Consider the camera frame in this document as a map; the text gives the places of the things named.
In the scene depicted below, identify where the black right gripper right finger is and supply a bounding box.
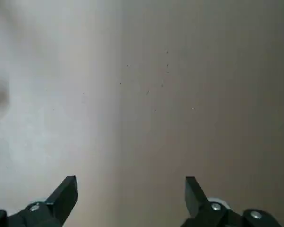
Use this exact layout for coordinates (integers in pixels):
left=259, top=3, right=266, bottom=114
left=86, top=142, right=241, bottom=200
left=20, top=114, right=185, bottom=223
left=179, top=176, right=284, bottom=227

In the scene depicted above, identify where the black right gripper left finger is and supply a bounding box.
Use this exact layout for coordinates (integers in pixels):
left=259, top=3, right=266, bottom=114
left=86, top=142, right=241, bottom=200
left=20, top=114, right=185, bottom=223
left=0, top=175, right=78, bottom=227

